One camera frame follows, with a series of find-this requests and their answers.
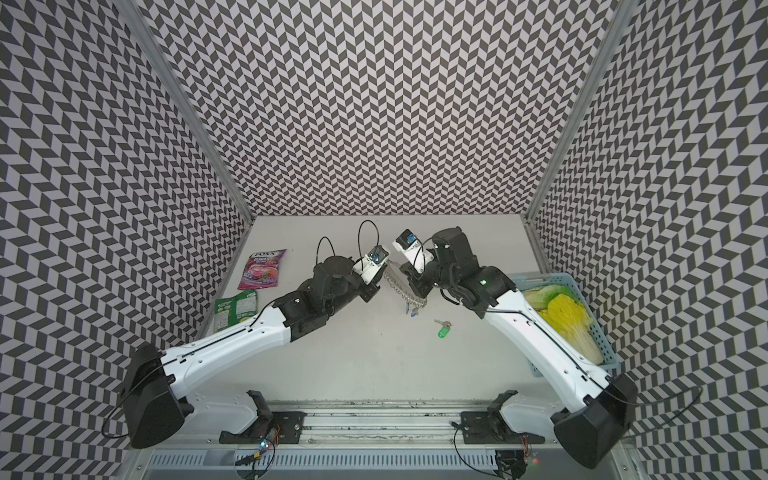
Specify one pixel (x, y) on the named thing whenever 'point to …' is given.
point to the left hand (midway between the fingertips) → (379, 264)
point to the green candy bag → (233, 310)
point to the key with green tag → (445, 329)
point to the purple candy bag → (261, 270)
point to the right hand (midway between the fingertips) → (406, 272)
